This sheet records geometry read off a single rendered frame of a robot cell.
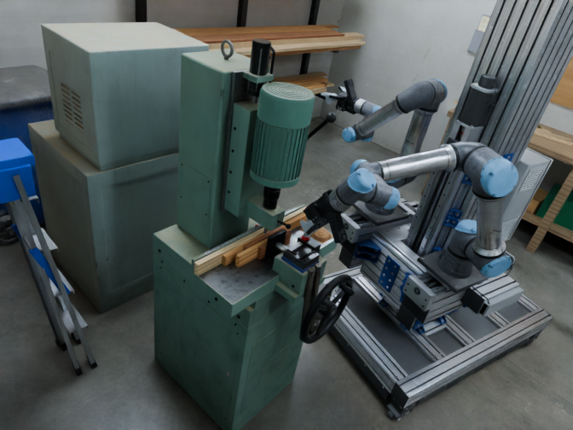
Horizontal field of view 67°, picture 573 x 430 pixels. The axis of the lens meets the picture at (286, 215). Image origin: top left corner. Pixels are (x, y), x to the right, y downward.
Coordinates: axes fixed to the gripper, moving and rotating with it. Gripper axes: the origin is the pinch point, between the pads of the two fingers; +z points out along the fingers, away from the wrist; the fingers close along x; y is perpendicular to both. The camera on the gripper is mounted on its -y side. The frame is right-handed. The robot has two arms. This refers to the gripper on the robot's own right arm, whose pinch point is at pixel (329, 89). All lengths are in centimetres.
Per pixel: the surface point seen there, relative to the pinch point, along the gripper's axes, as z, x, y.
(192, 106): -20, -102, -26
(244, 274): -61, -114, 18
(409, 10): 98, 242, 12
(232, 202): -40, -102, 5
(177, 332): -30, -127, 71
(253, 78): -40, -92, -41
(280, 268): -68, -103, 17
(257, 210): -49, -97, 5
